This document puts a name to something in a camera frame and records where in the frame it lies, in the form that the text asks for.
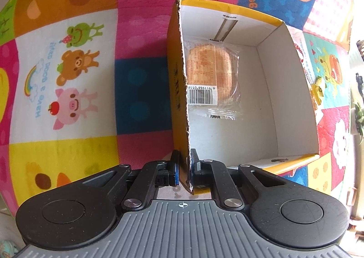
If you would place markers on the colourful cartoon play mat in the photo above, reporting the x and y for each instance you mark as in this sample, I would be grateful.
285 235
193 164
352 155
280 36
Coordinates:
71 104

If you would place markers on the green potted plant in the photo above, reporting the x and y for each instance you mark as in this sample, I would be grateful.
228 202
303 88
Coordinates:
359 117

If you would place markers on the round pastry in clear packet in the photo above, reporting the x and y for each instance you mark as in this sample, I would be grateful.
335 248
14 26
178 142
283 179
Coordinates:
210 70

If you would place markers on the yellow cardboard box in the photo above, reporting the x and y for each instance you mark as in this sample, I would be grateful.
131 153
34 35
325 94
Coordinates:
270 104

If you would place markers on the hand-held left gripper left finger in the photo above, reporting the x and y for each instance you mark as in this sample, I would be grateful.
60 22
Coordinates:
177 173

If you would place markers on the yellow cheese stick packet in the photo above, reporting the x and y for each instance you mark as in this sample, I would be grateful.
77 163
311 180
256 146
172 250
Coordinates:
317 91

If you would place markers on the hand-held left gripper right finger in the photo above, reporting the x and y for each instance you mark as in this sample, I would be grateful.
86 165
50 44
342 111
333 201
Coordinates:
194 167

